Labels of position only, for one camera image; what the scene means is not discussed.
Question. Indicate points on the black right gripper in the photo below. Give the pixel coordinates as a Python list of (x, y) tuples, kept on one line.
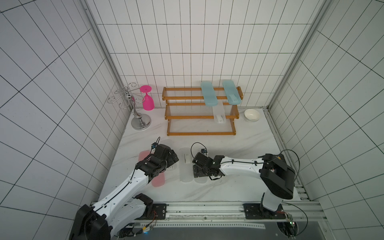
[(197, 163)]

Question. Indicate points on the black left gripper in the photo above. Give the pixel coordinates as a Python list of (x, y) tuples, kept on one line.
[(170, 161)]

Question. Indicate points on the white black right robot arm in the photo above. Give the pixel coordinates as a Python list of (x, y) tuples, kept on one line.
[(273, 170)]

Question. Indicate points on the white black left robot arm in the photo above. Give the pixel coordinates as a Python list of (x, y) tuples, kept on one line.
[(102, 220)]

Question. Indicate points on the pink pencil case left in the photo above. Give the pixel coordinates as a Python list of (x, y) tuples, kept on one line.
[(143, 155)]

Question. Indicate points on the pink pencil case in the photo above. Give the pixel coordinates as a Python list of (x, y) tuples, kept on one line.
[(159, 180), (143, 155)]

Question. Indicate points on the pink pencil case right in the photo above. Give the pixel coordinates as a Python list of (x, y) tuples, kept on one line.
[(159, 180)]

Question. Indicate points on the orange wooden two-tier shelf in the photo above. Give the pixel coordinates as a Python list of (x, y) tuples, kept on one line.
[(188, 115)]

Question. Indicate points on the chrome glass holder stand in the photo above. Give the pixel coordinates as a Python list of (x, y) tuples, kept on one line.
[(128, 100)]

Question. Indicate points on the magenta plastic goblet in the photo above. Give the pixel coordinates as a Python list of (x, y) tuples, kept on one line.
[(148, 102)]

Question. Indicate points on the white ceramic bowl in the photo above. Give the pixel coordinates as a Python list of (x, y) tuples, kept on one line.
[(252, 115)]

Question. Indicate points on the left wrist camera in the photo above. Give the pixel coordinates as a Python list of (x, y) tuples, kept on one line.
[(154, 145)]

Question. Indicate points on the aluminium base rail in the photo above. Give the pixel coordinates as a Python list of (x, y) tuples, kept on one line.
[(229, 214)]

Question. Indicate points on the electronics board with wires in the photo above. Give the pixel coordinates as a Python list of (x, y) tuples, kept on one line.
[(288, 228)]

